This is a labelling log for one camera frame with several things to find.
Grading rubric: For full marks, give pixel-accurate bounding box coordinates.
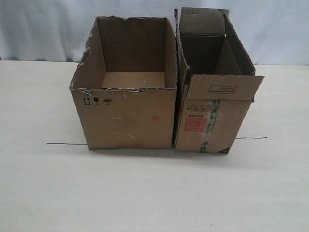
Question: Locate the torn cardboard box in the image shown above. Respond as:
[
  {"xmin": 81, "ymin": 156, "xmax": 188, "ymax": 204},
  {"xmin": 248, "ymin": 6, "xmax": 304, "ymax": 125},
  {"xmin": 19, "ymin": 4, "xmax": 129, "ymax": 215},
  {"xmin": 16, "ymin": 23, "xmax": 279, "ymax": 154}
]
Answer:
[{"xmin": 70, "ymin": 16, "xmax": 178, "ymax": 149}]

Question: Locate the tall taped cardboard box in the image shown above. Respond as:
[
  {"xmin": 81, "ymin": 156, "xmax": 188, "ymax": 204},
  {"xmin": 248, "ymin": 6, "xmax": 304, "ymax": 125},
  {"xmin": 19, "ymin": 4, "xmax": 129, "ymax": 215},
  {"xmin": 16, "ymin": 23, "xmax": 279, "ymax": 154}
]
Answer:
[{"xmin": 174, "ymin": 7, "xmax": 264, "ymax": 154}]

